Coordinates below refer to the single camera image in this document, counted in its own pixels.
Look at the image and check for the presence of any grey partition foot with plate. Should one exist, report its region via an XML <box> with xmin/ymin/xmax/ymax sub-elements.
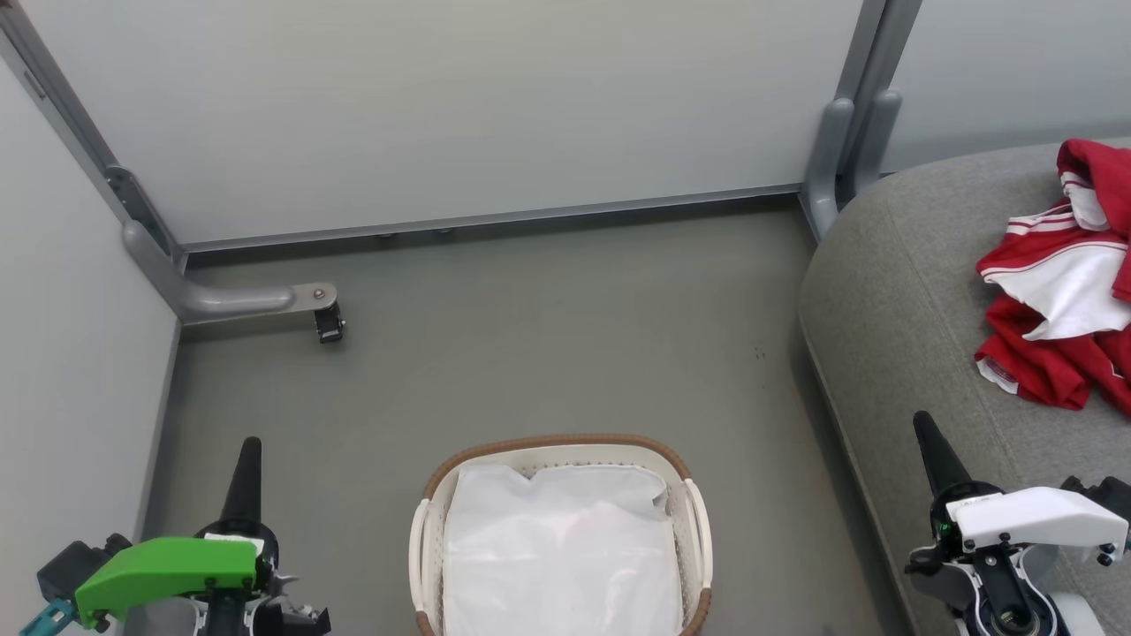
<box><xmin>122</xmin><ymin>220</ymin><xmax>339</xmax><ymax>324</ymax></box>

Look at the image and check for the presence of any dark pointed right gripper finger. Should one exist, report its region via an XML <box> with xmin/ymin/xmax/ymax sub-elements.
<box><xmin>912</xmin><ymin>410</ymin><xmax>975</xmax><ymax>497</ymax></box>

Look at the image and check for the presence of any white basket with brown rim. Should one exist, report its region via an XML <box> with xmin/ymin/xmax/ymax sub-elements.
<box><xmin>408</xmin><ymin>432</ymin><xmax>714</xmax><ymax>636</ymax></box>

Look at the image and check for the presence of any white-covered right gripper body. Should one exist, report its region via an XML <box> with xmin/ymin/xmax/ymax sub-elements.
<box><xmin>907</xmin><ymin>481</ymin><xmax>1131</xmax><ymax>636</ymax></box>

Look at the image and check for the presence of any white cloth basket liner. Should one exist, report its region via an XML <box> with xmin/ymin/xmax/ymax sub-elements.
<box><xmin>442</xmin><ymin>463</ymin><xmax>684</xmax><ymax>636</ymax></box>

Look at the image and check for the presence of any plain red garment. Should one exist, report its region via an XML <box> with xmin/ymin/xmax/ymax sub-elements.
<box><xmin>974</xmin><ymin>294</ymin><xmax>1131</xmax><ymax>417</ymax></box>

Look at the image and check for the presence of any red white striped jersey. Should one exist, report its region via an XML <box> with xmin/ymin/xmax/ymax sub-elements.
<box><xmin>975</xmin><ymin>138</ymin><xmax>1131</xmax><ymax>343</ymax></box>

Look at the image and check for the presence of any teal left cable connector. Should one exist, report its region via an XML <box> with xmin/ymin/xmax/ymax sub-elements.
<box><xmin>19</xmin><ymin>598</ymin><xmax>77</xmax><ymax>636</ymax></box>

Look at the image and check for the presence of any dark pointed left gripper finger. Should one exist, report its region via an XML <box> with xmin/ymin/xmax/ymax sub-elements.
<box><xmin>220</xmin><ymin>436</ymin><xmax>264</xmax><ymax>533</ymax></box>

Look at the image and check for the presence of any green-covered left gripper body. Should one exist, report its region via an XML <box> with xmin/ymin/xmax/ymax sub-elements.
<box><xmin>74</xmin><ymin>521</ymin><xmax>333</xmax><ymax>636</ymax></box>

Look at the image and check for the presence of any grey fabric sofa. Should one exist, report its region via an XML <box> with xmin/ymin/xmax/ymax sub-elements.
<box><xmin>797</xmin><ymin>136</ymin><xmax>1131</xmax><ymax>636</ymax></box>

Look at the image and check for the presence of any grey upright partition foot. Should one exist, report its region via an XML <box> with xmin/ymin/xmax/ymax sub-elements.
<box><xmin>852</xmin><ymin>88</ymin><xmax>903</xmax><ymax>192</ymax></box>
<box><xmin>799</xmin><ymin>97</ymin><xmax>856</xmax><ymax>242</ymax></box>

